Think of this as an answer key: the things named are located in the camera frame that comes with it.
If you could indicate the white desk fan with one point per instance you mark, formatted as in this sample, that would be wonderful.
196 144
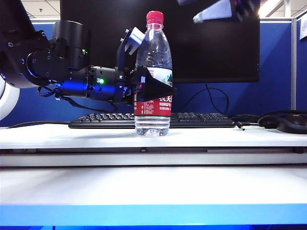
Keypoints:
10 103

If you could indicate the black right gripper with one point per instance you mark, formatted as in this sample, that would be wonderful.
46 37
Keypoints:
243 8

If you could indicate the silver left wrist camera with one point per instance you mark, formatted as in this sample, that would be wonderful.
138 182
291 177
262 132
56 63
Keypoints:
137 36

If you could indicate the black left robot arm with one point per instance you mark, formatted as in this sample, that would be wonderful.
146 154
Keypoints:
69 43

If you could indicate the narrow blue partition panel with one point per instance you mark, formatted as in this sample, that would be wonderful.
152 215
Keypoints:
301 72

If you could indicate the black computer monitor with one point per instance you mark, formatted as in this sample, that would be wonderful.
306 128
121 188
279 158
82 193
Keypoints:
216 52

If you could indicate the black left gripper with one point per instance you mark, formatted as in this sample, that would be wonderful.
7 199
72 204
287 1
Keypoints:
127 86

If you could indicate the black computer mouse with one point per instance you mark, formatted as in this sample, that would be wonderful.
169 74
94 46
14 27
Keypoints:
293 123

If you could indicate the black keyboard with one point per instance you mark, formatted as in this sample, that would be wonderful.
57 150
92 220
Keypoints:
204 119

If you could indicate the wide blue partition panel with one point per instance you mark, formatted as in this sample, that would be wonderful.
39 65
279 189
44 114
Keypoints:
263 60

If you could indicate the red bottle cap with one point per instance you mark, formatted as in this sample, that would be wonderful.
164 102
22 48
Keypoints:
155 16

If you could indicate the white paper note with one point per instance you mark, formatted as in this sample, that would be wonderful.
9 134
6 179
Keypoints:
303 28

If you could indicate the clear plastic water bottle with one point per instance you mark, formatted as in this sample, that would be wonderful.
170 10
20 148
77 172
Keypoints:
153 57

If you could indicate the grey partition post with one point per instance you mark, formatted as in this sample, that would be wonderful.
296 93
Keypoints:
293 60

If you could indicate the ceiling light panel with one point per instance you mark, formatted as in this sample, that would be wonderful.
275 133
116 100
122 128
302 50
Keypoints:
271 7

